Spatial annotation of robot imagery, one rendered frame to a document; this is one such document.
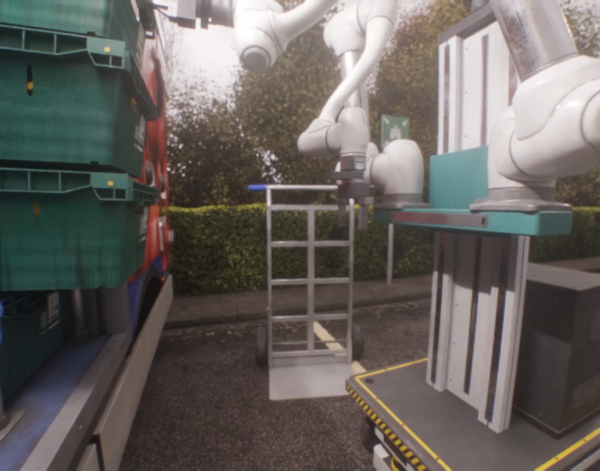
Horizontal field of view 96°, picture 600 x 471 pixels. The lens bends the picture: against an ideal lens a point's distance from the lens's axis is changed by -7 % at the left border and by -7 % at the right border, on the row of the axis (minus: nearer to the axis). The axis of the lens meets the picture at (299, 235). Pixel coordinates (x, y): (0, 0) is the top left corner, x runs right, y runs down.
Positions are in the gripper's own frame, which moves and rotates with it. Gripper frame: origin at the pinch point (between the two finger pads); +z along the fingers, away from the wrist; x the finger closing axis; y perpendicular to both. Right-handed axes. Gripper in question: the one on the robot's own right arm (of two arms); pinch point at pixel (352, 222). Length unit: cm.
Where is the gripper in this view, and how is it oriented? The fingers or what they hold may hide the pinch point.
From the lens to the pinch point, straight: 101.7
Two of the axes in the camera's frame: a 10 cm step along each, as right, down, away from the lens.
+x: -3.6, -0.9, 9.3
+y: 9.3, -0.3, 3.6
